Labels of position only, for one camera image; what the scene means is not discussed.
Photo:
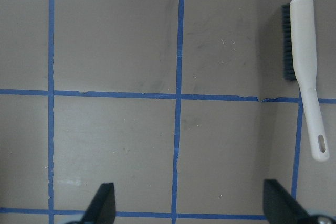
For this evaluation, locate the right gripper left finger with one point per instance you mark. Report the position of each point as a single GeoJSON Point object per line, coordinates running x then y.
{"type": "Point", "coordinates": [102, 208]}

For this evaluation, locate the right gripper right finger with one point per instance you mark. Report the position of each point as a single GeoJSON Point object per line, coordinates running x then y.
{"type": "Point", "coordinates": [280, 207]}

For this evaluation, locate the beige hand brush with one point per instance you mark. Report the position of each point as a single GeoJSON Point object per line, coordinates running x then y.
{"type": "Point", "coordinates": [300, 65]}

